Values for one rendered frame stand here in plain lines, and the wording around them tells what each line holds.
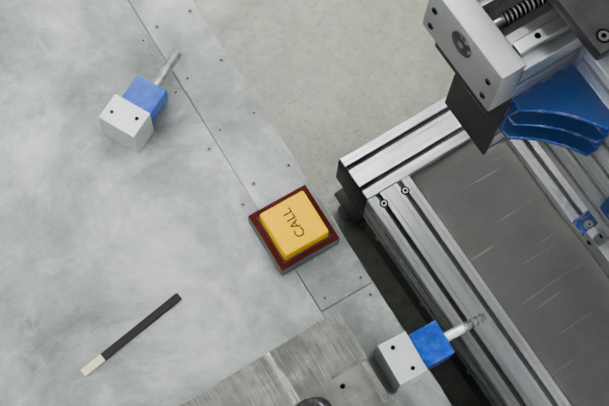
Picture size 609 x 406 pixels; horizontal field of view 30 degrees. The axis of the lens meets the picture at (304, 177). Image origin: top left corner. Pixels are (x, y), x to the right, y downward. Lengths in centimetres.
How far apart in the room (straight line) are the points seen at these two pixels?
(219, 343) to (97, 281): 16
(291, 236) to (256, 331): 12
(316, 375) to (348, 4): 130
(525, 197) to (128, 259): 90
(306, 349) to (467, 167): 88
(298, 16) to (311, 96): 18
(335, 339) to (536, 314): 80
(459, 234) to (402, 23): 57
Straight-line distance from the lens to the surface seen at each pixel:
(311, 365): 123
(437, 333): 130
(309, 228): 132
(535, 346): 198
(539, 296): 200
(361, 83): 232
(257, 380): 123
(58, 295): 136
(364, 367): 125
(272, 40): 236
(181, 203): 137
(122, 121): 136
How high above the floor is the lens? 209
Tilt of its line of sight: 69 degrees down
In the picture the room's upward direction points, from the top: 5 degrees clockwise
